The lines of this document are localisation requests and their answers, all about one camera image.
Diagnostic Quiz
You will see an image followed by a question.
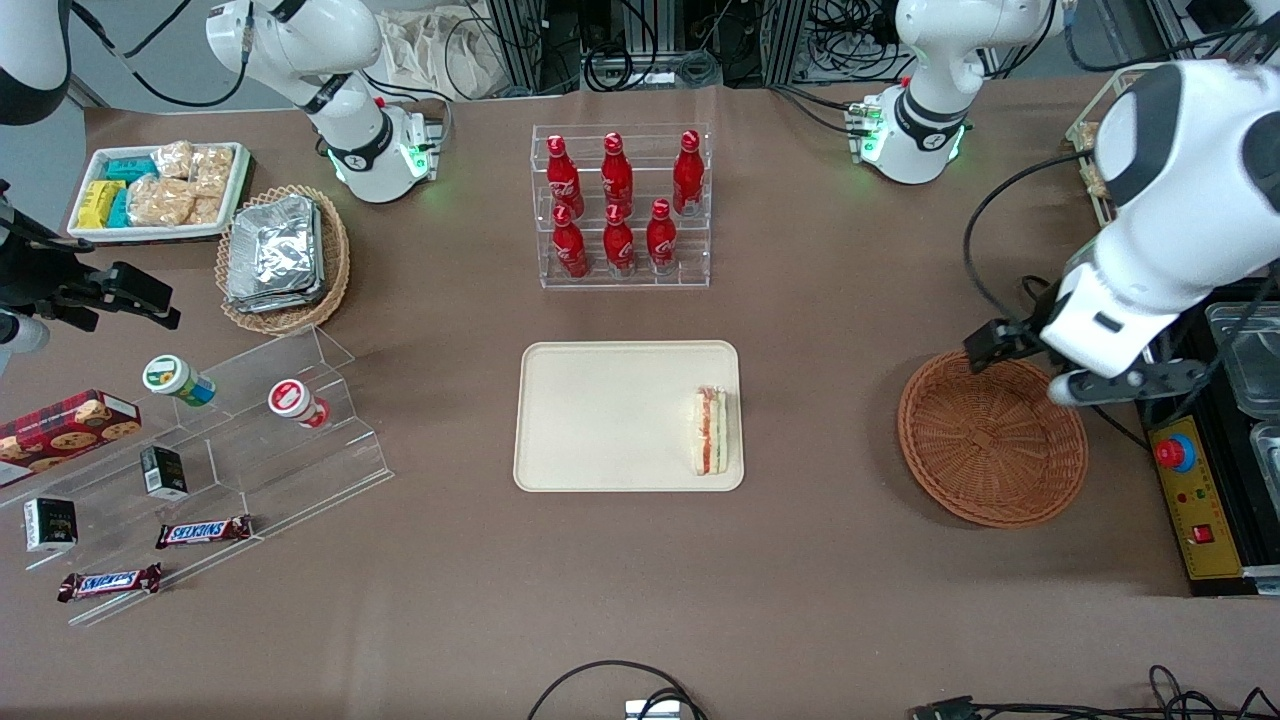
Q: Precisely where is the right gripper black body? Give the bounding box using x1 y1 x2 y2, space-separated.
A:
0 230 117 317

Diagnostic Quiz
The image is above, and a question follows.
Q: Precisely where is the triangular sandwich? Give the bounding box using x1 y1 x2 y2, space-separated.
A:
690 386 730 475

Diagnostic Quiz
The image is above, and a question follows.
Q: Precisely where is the white rectangular snack tray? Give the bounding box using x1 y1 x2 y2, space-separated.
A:
68 142 251 244

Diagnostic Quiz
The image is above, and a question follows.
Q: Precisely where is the brown round wicker basket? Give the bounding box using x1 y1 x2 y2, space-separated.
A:
897 347 1089 529

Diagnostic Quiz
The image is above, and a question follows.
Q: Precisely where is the light wicker oval basket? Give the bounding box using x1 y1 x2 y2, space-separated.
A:
217 185 351 336

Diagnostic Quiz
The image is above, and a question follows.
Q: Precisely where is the cream rectangular plastic tray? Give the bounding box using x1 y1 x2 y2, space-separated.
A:
513 340 746 493

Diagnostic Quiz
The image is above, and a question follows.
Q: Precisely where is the green sunflower lid cup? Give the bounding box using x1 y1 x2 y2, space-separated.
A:
142 354 217 408

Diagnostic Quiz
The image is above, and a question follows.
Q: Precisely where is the yellow snack pack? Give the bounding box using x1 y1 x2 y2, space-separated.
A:
78 180 126 229

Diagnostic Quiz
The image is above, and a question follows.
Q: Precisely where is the red tartan cookie box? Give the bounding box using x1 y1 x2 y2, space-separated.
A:
0 390 142 488

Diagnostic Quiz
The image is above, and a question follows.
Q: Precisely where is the foil wrapped pack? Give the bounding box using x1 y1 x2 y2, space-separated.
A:
225 200 327 314
228 195 321 301

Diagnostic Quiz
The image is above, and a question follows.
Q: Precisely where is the clear plastic container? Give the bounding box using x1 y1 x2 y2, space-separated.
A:
1250 420 1280 501
1205 300 1280 419

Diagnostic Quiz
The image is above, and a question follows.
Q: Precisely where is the small black carton box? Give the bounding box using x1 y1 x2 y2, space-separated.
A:
23 497 79 553
140 446 189 501

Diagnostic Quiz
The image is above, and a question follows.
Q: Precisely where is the red lid yogurt cup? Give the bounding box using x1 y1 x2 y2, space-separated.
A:
267 378 331 431

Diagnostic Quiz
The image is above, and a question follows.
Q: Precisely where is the yellow control panel box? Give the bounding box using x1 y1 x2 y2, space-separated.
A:
1148 415 1246 581

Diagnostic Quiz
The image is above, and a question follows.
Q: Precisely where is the clear acrylic stepped display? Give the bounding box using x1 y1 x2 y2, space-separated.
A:
0 325 394 629

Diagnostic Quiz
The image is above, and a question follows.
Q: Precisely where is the Snickers chocolate bar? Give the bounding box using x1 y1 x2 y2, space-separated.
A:
155 515 254 550
57 563 163 603

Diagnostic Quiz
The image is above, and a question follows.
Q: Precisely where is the black equipment base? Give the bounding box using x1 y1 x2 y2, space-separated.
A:
1183 280 1280 598

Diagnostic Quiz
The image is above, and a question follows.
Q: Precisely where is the clear acrylic bottle rack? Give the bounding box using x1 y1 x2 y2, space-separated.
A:
532 123 713 291

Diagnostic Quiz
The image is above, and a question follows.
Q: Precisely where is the red Coca-Cola bottle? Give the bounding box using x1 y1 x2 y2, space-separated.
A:
546 135 584 213
552 205 589 279
672 130 705 216
646 198 678 273
601 132 634 211
603 203 636 276

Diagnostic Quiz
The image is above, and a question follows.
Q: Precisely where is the beige cloth bag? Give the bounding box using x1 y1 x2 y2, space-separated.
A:
375 8 511 101

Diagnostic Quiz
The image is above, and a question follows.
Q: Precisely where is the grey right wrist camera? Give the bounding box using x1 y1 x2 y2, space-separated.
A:
0 310 50 377

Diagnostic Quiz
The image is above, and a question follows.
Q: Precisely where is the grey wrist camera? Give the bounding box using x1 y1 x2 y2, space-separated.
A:
1047 358 1216 407
0 310 50 377

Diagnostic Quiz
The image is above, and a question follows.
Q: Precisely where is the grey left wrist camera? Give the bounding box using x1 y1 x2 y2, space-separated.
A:
1047 358 1216 407

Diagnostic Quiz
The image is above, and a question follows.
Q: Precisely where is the black looped gripper cable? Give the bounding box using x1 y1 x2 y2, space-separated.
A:
962 150 1113 323

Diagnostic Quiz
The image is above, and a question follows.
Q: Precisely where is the white wire rack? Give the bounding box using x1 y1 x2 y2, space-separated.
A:
1065 65 1141 226

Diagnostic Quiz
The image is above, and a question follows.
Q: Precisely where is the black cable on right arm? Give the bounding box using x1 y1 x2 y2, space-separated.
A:
70 0 251 109

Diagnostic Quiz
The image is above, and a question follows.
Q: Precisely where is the long black table cable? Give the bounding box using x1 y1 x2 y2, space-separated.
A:
975 665 1280 720

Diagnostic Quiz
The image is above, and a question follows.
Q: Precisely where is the black coiled cable bundle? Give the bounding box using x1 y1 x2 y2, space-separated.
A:
585 45 723 93

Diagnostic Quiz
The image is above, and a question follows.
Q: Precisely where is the black curved table cable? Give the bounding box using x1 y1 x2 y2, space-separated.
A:
527 660 706 720

